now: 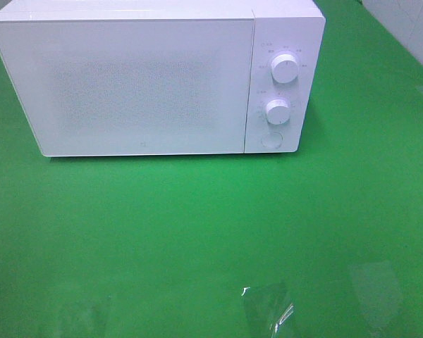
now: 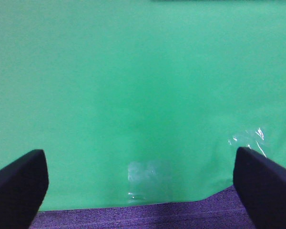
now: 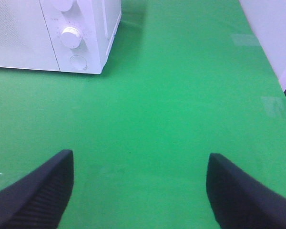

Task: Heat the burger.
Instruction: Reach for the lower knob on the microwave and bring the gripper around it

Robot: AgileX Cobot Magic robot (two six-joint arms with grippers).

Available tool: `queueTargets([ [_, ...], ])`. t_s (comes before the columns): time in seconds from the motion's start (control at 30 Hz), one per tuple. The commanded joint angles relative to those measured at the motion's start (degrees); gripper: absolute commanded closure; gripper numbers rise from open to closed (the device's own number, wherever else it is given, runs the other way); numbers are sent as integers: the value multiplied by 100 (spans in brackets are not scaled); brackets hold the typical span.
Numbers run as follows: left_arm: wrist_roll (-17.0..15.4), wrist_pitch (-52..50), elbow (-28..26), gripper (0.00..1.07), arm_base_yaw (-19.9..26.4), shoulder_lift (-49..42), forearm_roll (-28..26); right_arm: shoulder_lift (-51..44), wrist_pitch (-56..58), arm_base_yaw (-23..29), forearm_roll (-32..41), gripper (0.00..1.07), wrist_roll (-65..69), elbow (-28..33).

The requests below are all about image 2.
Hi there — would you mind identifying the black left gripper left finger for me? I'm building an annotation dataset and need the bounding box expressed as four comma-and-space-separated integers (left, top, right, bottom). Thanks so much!
0, 149, 49, 229

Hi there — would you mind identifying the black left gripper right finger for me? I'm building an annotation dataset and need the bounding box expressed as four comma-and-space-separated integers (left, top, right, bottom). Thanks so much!
233, 147, 286, 229

